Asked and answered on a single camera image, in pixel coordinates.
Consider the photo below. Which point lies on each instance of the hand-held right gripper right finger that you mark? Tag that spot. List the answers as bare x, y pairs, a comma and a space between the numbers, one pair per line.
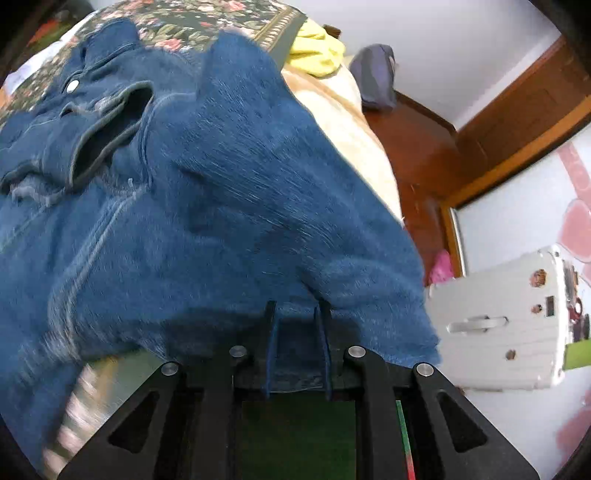
323, 360

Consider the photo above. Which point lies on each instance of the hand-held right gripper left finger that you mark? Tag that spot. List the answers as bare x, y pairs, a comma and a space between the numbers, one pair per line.
269, 360

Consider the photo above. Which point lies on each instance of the blue denim jeans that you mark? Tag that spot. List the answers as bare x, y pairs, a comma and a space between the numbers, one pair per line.
231, 184

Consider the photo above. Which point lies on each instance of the pink cloth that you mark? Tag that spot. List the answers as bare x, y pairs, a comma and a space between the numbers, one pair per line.
441, 270

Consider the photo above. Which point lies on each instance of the white suitcase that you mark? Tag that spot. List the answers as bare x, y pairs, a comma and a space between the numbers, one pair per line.
498, 300

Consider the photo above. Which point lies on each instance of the beige blanket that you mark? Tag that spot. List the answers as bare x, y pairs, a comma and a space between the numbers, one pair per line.
341, 120

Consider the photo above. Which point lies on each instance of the green box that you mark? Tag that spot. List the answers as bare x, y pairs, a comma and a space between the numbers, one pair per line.
577, 355

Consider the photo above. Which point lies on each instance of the grey bag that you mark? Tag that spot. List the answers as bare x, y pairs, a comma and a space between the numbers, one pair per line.
374, 78

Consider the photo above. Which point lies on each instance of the yellow cloth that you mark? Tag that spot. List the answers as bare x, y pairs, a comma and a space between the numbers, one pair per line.
314, 50

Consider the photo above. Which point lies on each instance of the dark floral bedspread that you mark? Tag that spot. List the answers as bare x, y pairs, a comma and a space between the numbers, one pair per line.
184, 23

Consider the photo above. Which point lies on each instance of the wooden bed frame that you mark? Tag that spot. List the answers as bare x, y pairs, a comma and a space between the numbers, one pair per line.
415, 157

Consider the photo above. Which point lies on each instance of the pink heart wall sticker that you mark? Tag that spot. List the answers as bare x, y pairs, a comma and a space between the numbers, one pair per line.
577, 221

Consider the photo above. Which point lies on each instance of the wooden door frame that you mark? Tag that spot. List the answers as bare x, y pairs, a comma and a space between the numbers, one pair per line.
521, 115

